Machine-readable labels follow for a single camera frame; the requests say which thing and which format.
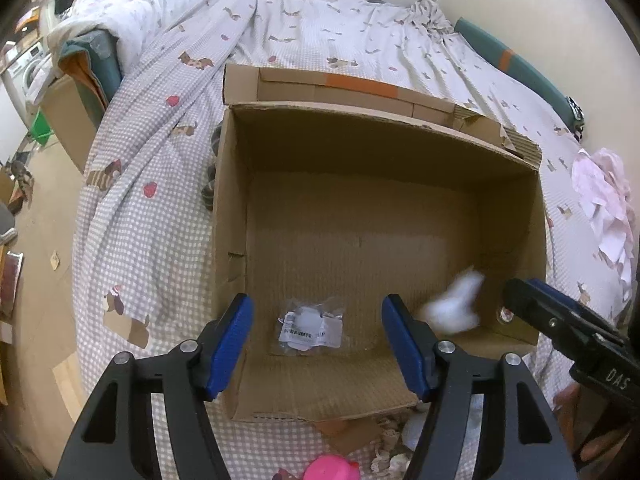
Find brown cardboard tube piece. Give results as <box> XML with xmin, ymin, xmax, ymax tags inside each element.
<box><xmin>312</xmin><ymin>418</ymin><xmax>383</xmax><ymax>455</ymax></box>

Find pink rubber duck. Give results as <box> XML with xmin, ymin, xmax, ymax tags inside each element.
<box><xmin>303</xmin><ymin>454</ymin><xmax>361</xmax><ymax>480</ymax></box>

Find beige scrunchie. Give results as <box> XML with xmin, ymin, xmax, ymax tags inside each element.
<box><xmin>370</xmin><ymin>410</ymin><xmax>422</xmax><ymax>479</ymax></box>

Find pink white crumpled cloth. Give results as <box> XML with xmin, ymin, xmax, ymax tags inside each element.
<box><xmin>570</xmin><ymin>148</ymin><xmax>636</xmax><ymax>301</ymax></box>

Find clear plastic labelled bag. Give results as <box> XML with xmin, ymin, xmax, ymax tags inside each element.
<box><xmin>270</xmin><ymin>297</ymin><xmax>350</xmax><ymax>356</ymax></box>

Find teal orange bolster pillow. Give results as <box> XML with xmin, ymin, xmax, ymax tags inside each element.
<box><xmin>454</xmin><ymin>18</ymin><xmax>586</xmax><ymax>142</ymax></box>

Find open cardboard box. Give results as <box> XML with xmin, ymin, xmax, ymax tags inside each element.
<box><xmin>213</xmin><ymin>64</ymin><xmax>547</xmax><ymax>422</ymax></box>

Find grey striped sock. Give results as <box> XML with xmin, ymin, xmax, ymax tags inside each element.
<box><xmin>201</xmin><ymin>122</ymin><xmax>222</xmax><ymax>211</ymax></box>

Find green dustpan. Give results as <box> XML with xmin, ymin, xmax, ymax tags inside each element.
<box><xmin>29</xmin><ymin>110</ymin><xmax>53</xmax><ymax>146</ymax></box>

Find cardboard bedside box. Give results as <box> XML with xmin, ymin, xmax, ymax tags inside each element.
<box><xmin>40</xmin><ymin>76</ymin><xmax>96</xmax><ymax>174</ymax></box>

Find white washing machine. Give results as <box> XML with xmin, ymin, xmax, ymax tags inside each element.
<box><xmin>3</xmin><ymin>41</ymin><xmax>48</xmax><ymax>102</ymax></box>

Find white dog print duvet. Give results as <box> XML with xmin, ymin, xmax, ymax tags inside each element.
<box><xmin>47</xmin><ymin>0</ymin><xmax>204</xmax><ymax>74</ymax></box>

